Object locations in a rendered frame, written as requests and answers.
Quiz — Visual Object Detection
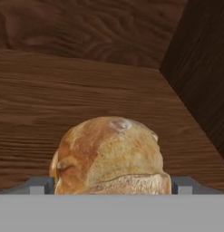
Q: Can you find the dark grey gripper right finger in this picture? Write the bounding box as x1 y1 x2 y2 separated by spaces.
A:
170 177 220 195

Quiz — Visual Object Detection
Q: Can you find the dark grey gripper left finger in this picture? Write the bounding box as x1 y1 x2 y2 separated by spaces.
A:
7 177 56 195

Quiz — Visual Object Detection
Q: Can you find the brown bread loaf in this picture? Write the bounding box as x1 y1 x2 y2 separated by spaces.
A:
49 116 172 195

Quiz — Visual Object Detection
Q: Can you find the dark wooden cabinet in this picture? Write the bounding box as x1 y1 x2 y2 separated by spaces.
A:
0 0 224 194

